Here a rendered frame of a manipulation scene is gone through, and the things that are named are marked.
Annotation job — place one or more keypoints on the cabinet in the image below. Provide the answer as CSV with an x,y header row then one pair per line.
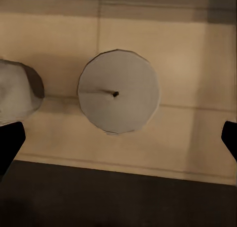
x,y
174,171

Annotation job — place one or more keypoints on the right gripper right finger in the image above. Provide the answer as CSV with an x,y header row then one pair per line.
x,y
229,137

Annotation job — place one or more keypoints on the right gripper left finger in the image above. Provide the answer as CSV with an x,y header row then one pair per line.
x,y
12,137

